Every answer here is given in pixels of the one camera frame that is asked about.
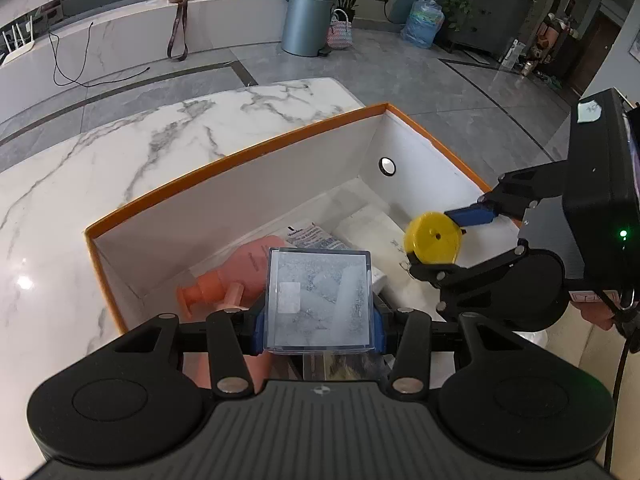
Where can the yellow tape measure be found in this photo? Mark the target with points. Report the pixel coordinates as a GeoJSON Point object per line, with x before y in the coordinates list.
{"type": "Point", "coordinates": [433, 238]}

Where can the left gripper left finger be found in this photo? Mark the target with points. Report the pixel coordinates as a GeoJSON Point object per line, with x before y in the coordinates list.
{"type": "Point", "coordinates": [234, 343]}

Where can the orange storage box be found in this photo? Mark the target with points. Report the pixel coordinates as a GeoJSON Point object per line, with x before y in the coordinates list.
{"type": "Point", "coordinates": [322, 172]}

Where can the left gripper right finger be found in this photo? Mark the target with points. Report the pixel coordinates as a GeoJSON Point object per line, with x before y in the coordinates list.
{"type": "Point", "coordinates": [407, 337]}

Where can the grey metal trash can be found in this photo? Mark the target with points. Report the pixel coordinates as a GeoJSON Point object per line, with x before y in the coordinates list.
{"type": "Point", "coordinates": [306, 26]}

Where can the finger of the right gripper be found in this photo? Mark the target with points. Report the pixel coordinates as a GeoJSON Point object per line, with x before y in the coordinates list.
{"type": "Point", "coordinates": [441, 275]}
{"type": "Point", "coordinates": [515, 192]}

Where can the illustrated card box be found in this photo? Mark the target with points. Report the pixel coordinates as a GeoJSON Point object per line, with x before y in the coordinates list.
{"type": "Point", "coordinates": [329, 366]}

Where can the dark green cabinet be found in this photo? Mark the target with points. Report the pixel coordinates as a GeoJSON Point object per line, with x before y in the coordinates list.
{"type": "Point", "coordinates": [490, 26]}

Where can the pink pump bottle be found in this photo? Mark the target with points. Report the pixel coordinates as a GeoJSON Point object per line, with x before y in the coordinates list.
{"type": "Point", "coordinates": [241, 278]}

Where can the blue water jug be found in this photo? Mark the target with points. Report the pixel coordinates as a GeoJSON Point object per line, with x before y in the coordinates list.
{"type": "Point", "coordinates": [423, 23]}

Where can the clear plastic cube box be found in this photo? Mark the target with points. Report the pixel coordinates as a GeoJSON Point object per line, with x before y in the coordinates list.
{"type": "Point", "coordinates": [318, 300]}

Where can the right hand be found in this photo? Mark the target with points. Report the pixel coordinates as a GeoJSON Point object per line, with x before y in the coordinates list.
{"type": "Point", "coordinates": [596, 313]}

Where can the white glasses case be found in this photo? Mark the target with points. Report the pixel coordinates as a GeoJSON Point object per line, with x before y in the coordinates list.
{"type": "Point", "coordinates": [373, 230]}

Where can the woven pink basket bag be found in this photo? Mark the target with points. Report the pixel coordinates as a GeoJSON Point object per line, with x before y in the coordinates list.
{"type": "Point", "coordinates": [340, 31]}

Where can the white cream tube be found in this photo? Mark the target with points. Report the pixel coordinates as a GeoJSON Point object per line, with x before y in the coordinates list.
{"type": "Point", "coordinates": [308, 235]}

